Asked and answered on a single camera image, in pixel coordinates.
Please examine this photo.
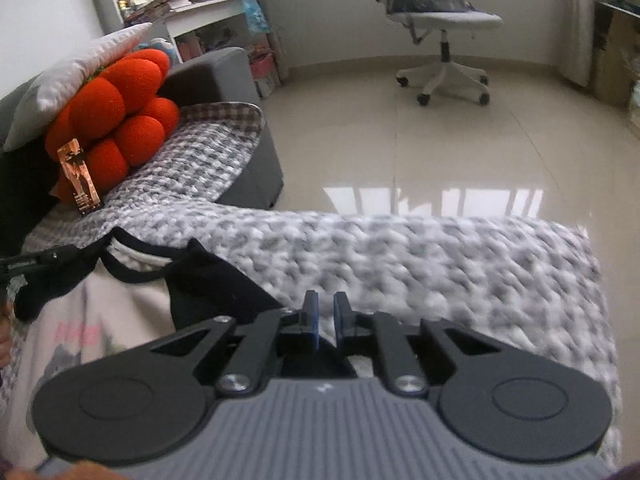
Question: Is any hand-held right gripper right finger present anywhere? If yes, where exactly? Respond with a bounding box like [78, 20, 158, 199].
[332, 291, 503, 396]

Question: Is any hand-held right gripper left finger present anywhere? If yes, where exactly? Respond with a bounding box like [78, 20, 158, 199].
[149, 290, 321, 395]

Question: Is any orange plush cushion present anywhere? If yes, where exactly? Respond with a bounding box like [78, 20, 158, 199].
[45, 49, 181, 204]

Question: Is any person's left hand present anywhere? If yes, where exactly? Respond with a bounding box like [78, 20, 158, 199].
[0, 305, 14, 367]

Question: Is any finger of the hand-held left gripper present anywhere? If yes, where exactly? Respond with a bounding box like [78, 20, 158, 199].
[36, 244, 101, 267]

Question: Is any grey white knitted blanket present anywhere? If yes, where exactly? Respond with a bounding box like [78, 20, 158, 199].
[20, 120, 624, 472]

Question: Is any blue patterned bag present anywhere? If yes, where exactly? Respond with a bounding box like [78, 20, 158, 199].
[241, 0, 265, 36]

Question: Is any white office chair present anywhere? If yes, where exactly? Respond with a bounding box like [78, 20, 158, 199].
[373, 0, 504, 107]

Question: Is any white desk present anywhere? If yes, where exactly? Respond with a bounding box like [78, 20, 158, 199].
[125, 0, 282, 97]

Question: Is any stack of magazines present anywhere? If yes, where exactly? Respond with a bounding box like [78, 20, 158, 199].
[122, 0, 194, 25]

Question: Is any cream and black t-shirt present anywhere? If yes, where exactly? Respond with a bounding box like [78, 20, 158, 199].
[7, 227, 362, 472]

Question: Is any wooden shelf unit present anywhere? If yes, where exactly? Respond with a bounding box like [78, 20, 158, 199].
[592, 0, 640, 112]

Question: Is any dark grey sofa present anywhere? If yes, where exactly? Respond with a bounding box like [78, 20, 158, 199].
[0, 47, 285, 261]

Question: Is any pale curtain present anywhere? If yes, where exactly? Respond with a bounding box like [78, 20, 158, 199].
[564, 0, 597, 89]

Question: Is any white pillow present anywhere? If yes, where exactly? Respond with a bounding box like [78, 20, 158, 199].
[2, 22, 155, 154]

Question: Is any glossy photo card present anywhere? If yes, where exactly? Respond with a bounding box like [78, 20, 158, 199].
[56, 137, 105, 217]

